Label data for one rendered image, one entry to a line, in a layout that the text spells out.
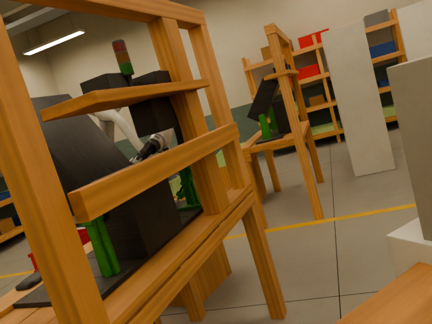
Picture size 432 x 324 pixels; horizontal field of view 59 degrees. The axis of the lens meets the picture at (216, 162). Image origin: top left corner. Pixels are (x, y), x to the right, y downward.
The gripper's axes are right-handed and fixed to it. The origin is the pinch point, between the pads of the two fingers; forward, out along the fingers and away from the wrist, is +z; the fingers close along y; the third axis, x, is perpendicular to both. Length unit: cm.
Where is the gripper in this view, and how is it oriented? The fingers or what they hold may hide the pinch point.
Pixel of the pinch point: (135, 163)
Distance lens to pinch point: 194.4
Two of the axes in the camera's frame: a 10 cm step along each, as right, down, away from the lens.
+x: 8.9, 4.5, -0.5
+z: -2.9, 4.8, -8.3
